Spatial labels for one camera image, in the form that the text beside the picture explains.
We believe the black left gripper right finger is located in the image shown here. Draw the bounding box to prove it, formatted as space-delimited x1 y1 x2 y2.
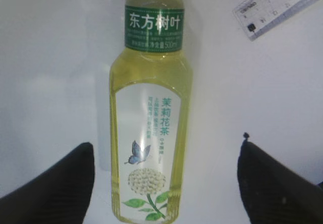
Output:
237 133 322 223

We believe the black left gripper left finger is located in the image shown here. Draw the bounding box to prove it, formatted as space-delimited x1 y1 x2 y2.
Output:
1 142 95 223

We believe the jasmine tea bottle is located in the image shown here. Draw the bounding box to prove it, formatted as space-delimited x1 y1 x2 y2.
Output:
109 0 192 223

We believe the clear plastic ruler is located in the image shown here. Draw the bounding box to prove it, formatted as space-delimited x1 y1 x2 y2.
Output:
233 0 319 41

